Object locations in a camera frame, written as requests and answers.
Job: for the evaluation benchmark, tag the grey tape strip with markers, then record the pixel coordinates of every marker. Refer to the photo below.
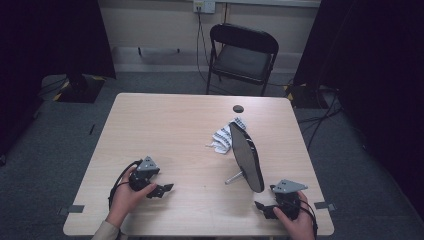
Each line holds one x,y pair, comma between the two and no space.
75,209
323,205

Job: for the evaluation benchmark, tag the black folding chair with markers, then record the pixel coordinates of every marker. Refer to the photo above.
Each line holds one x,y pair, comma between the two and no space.
243,60

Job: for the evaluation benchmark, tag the black round table grommet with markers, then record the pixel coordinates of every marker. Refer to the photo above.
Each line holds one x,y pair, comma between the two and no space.
238,109

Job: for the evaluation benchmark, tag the person's right hand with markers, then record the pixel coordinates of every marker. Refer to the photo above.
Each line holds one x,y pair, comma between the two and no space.
301,228

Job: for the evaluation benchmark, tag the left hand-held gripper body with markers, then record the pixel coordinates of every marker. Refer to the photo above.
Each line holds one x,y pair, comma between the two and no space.
144,176

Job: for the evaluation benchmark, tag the person's left hand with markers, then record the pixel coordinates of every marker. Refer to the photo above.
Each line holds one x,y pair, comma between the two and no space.
125,200

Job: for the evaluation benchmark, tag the white wall socket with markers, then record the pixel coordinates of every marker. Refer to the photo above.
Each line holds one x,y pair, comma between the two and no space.
204,6

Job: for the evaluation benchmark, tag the dark curtain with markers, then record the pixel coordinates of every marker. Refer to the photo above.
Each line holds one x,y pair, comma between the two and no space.
376,66
50,40

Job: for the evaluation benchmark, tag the white checked cloth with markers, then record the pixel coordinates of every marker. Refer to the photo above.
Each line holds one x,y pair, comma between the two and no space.
221,140

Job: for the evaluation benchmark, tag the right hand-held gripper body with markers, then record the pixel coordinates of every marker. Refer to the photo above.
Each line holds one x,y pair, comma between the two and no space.
288,201

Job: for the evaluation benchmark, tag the black stand base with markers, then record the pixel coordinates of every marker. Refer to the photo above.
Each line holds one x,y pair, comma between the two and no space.
305,96
80,89

